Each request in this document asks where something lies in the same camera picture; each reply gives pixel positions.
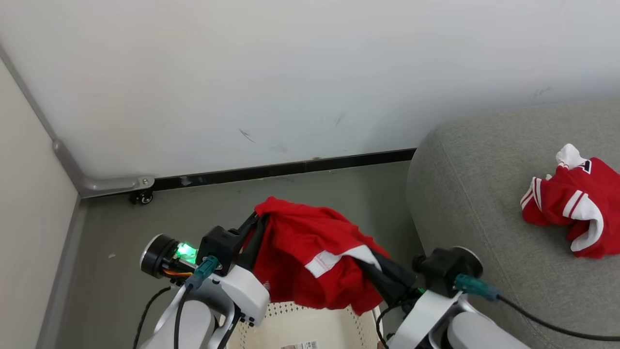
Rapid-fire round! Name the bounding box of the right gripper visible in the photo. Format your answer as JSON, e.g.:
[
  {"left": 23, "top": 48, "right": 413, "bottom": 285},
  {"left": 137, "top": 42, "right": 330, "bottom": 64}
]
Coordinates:
[{"left": 359, "top": 250, "right": 466, "bottom": 349}]

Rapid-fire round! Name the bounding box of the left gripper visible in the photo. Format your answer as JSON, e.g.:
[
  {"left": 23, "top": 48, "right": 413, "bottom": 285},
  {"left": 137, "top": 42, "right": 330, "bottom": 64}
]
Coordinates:
[{"left": 139, "top": 211, "right": 271, "bottom": 327}]

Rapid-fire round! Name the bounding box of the red garment with white hem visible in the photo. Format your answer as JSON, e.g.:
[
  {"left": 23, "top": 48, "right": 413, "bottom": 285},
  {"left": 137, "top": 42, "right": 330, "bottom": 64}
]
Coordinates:
[{"left": 251, "top": 196, "right": 391, "bottom": 317}]

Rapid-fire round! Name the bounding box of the red garment with white stripes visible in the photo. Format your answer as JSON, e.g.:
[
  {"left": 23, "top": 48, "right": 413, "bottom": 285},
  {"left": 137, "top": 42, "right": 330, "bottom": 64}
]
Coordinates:
[{"left": 520, "top": 143, "right": 620, "bottom": 259}]

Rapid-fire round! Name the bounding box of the pink plastic laundry basket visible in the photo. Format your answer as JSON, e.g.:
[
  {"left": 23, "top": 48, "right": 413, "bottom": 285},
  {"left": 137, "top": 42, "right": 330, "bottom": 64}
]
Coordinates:
[{"left": 220, "top": 301, "right": 384, "bottom": 349}]

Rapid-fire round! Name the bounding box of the black baseboard strip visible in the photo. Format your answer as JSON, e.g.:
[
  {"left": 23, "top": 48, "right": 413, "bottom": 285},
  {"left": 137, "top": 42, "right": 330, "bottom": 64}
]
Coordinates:
[{"left": 154, "top": 148, "right": 418, "bottom": 191}]

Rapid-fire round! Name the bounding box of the grey fabric sofa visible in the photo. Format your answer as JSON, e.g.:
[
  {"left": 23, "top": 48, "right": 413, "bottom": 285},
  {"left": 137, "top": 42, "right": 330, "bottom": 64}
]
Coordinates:
[{"left": 406, "top": 99, "right": 620, "bottom": 349}]

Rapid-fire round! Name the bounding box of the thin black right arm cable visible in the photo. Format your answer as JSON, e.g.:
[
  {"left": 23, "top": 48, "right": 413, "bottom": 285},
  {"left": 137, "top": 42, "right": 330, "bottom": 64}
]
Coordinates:
[{"left": 375, "top": 301, "right": 403, "bottom": 349}]

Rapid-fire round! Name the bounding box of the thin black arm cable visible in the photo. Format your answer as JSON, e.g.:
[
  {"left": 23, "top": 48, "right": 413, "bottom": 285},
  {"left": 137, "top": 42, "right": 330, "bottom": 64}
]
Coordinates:
[
  {"left": 375, "top": 301, "right": 403, "bottom": 349},
  {"left": 132, "top": 286, "right": 173, "bottom": 349}
]

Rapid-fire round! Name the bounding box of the black cable with teal plug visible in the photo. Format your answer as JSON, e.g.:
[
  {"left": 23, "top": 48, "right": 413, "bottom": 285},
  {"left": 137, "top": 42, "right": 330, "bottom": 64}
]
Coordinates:
[
  {"left": 173, "top": 255, "right": 220, "bottom": 349},
  {"left": 454, "top": 273, "right": 620, "bottom": 343}
]

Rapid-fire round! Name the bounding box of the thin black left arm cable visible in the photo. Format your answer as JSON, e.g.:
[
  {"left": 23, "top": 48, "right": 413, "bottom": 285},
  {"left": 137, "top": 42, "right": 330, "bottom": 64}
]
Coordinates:
[{"left": 132, "top": 286, "right": 173, "bottom": 349}]

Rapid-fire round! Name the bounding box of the grey metal panel frame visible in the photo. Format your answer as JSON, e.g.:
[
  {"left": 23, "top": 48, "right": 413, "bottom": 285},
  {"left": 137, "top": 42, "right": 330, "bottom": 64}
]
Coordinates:
[{"left": 0, "top": 43, "right": 156, "bottom": 200}]

